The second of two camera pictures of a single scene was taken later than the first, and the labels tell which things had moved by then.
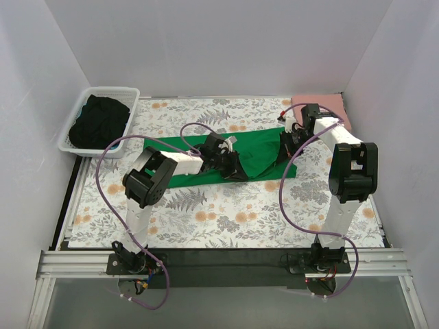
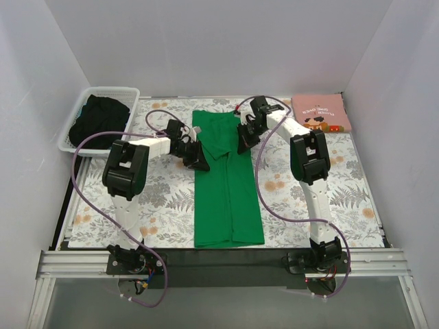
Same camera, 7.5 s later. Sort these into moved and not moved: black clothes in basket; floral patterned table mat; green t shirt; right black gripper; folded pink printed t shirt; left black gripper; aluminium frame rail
Moved: right black gripper; green t shirt; left black gripper
Not moved: floral patterned table mat; black clothes in basket; aluminium frame rail; folded pink printed t shirt
